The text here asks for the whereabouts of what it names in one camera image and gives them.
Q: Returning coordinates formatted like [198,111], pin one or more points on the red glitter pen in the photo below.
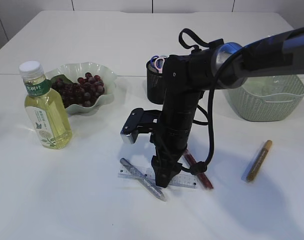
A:
[201,176]

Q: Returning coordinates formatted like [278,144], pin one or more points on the green woven plastic basket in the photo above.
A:
[255,104]

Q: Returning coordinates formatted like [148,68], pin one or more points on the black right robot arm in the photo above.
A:
[220,66]

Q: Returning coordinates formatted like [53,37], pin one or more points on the grey glitter pen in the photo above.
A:
[148,184]

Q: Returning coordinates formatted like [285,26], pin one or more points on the gold glitter pen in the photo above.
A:
[258,161]

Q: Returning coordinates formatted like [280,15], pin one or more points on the purple grape bunch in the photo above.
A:
[84,92]

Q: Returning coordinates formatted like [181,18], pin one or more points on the green tea bottle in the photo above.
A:
[44,107]

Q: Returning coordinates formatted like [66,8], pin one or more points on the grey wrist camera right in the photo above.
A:
[140,121]

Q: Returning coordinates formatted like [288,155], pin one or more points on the black mesh pen holder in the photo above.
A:
[155,85]

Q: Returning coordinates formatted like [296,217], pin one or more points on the pink scissors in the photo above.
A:
[158,64]

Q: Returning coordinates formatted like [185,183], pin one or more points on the clear plastic ruler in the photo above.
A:
[180,180]

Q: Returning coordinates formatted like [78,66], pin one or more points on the clear plastic sheet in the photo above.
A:
[273,83]

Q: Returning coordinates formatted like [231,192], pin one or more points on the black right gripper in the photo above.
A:
[170,144]

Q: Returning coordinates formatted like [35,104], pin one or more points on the blue scissors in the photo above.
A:
[155,57]

